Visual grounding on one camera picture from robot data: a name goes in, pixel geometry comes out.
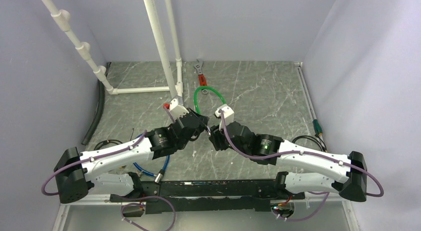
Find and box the green cable lock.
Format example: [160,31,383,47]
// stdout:
[193,86,227,115]

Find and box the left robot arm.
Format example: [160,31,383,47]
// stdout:
[54,110,209,204]

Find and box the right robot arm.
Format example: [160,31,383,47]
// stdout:
[209,122,367,202]

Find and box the black foam tube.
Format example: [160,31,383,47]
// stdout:
[81,80,106,146]

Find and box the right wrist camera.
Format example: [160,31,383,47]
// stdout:
[214,104,235,124]

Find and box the blue cable lock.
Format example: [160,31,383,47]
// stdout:
[131,134,171,184]

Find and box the red handled adjustable wrench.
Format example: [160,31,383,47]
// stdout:
[193,59,207,86]

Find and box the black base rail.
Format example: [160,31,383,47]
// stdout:
[109,179,306,214]

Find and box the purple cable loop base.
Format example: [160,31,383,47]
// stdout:
[120,196,176,231]

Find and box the black coiled cable left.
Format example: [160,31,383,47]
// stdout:
[93,139,126,151]

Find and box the black coiled cable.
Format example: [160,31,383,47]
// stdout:
[291,135,328,154]
[93,139,126,151]

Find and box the green handled screwdriver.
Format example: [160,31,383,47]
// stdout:
[312,119,323,137]

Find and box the black coiled cable right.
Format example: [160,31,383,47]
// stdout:
[291,135,328,154]

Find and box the white pvc pipe frame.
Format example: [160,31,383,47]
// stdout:
[41,0,183,104]

